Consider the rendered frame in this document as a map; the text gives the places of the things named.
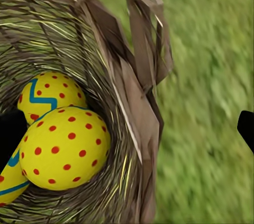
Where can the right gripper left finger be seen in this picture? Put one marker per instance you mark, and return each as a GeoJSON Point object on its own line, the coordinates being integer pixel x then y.
{"type": "Point", "coordinates": [12, 129]}

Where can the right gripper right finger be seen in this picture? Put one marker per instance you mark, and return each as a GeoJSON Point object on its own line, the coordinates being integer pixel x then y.
{"type": "Point", "coordinates": [246, 127]}

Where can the wicker basket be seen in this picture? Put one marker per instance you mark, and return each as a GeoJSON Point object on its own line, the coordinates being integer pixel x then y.
{"type": "Point", "coordinates": [122, 85]}

